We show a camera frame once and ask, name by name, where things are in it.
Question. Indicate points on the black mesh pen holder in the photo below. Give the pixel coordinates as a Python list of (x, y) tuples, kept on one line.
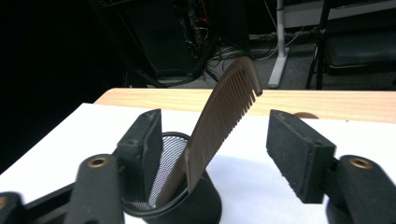
[(193, 205)]

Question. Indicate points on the black folding chair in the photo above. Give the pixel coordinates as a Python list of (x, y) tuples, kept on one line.
[(358, 53)]

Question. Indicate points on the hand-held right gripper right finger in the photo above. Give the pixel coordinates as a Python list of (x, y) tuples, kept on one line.
[(299, 155)]

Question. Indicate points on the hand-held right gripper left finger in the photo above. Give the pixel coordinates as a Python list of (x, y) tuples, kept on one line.
[(140, 155)]

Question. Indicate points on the black equipment cabinet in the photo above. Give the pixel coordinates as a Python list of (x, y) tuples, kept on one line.
[(162, 37)]

